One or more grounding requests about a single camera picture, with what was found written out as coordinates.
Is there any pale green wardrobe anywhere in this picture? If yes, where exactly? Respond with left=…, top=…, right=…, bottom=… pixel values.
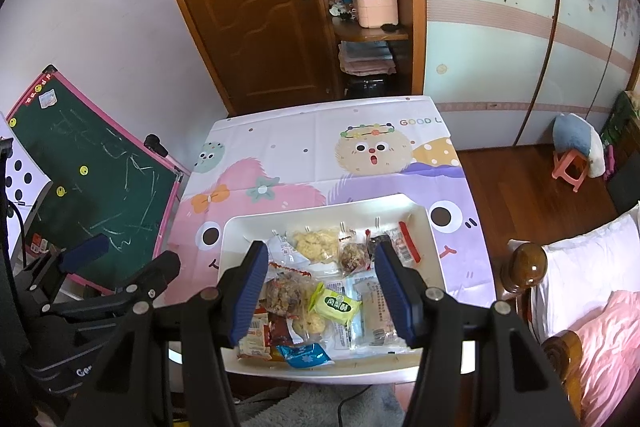
left=417, top=0, right=640, bottom=150

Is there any small white snack packet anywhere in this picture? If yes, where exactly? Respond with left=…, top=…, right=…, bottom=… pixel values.
left=265, top=231, right=301, bottom=268

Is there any white printed snack packet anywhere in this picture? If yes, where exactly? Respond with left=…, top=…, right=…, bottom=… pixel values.
left=330, top=271, right=418, bottom=354

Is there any black container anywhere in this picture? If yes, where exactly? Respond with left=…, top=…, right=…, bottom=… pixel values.
left=350, top=76, right=396, bottom=98

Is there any red striped snack packet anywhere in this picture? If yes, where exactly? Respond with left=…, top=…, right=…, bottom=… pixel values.
left=385, top=221, right=425, bottom=265

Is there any grey fluffy rug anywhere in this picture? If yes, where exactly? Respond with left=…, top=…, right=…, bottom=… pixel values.
left=235, top=382, right=406, bottom=427

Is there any wooden door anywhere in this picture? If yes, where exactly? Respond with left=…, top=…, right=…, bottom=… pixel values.
left=145, top=0, right=346, bottom=115

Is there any stack of folded cloths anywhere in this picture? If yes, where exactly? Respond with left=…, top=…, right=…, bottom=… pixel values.
left=337, top=41, right=397, bottom=76

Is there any green chalkboard pink frame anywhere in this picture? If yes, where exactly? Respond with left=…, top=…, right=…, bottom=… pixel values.
left=5, top=66, right=183, bottom=298

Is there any beige snack packet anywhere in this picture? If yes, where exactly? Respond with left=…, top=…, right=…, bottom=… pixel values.
left=356, top=282, right=398, bottom=344

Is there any red label clear snack packet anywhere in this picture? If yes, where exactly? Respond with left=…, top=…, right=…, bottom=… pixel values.
left=262, top=261, right=315, bottom=319

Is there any blue snowflake snack packet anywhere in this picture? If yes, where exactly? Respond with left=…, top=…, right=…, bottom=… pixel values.
left=276, top=343, right=335, bottom=369

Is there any wooden bed post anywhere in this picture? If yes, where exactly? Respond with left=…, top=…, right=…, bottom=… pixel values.
left=500, top=242, right=586, bottom=418

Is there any white plastic tray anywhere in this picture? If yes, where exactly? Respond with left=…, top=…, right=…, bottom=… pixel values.
left=216, top=193, right=446, bottom=378

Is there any white pillow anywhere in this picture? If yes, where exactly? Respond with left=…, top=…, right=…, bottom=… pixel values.
left=507, top=207, right=640, bottom=343

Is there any orange barcode snack packet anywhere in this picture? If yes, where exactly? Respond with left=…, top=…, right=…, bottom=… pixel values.
left=236, top=311, right=273, bottom=362

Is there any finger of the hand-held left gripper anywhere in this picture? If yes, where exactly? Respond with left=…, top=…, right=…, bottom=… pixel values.
left=27, top=234, right=111, bottom=303
left=45, top=251, right=182, bottom=315

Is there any black easel knob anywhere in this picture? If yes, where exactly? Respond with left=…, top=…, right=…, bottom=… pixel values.
left=144, top=134, right=170, bottom=158

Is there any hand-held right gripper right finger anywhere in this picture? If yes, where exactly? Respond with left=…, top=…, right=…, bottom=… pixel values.
left=374, top=239, right=583, bottom=427

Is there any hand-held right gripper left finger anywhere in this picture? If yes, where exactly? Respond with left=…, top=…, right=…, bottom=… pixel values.
left=62, top=239, right=271, bottom=427

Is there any pink stool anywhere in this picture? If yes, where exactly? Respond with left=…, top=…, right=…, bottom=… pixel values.
left=551, top=151, right=588, bottom=192

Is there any printed cartoon tablecloth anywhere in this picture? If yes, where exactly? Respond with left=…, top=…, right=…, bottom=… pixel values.
left=167, top=94, right=496, bottom=308

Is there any pink blanket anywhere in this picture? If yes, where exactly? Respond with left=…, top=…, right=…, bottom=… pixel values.
left=575, top=291, right=640, bottom=427

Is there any green snack packet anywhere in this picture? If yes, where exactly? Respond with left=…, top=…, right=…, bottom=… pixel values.
left=309, top=283, right=363, bottom=323

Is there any yellow cracker packet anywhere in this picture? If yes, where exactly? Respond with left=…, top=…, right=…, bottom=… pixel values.
left=291, top=227, right=342, bottom=264
left=294, top=309, right=328, bottom=339

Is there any brown snowflake snack packet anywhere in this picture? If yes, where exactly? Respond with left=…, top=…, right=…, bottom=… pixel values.
left=269, top=311, right=303, bottom=349

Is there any white black dotted board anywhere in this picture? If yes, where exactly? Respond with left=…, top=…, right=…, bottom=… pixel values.
left=0, top=119, right=53, bottom=218

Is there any blue cushion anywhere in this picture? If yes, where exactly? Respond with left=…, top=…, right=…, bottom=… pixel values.
left=552, top=113, right=608, bottom=178

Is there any wooden corner shelf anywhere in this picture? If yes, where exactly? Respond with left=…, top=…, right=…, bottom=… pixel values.
left=300, top=0, right=426, bottom=100

